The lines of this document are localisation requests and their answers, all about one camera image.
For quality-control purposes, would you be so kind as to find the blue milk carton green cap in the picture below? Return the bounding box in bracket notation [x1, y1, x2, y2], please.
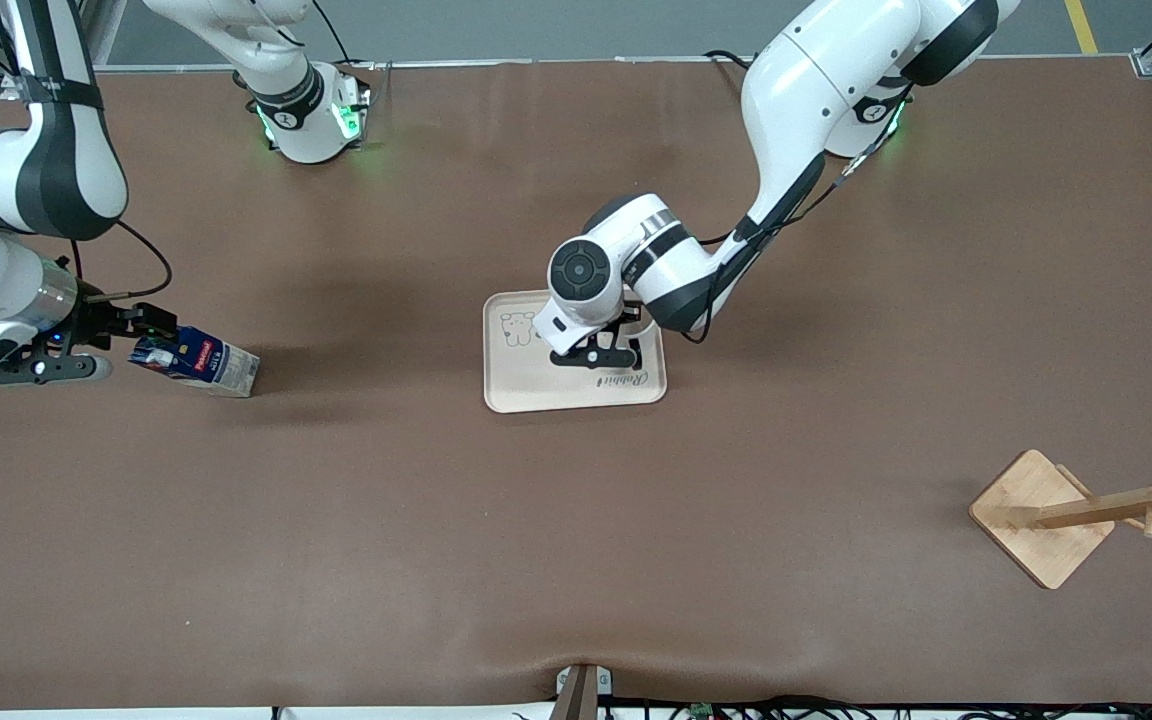
[129, 326, 261, 399]

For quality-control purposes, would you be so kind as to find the cream tray with bear print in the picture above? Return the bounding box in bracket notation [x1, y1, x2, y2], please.
[483, 284, 668, 414]

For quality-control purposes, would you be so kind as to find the brown table mat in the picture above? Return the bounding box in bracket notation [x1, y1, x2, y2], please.
[0, 58, 1152, 713]

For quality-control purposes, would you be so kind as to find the wooden mug stand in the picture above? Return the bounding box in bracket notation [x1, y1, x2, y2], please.
[968, 436, 1152, 590]

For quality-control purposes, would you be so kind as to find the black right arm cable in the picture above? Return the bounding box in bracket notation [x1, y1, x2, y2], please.
[66, 220, 175, 301]

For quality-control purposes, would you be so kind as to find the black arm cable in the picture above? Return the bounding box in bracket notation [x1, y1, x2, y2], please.
[681, 85, 912, 346]
[66, 220, 175, 301]

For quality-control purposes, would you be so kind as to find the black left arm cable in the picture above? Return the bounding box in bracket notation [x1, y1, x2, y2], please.
[681, 85, 912, 346]

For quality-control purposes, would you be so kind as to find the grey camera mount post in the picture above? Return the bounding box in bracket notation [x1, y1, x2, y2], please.
[551, 663, 614, 720]

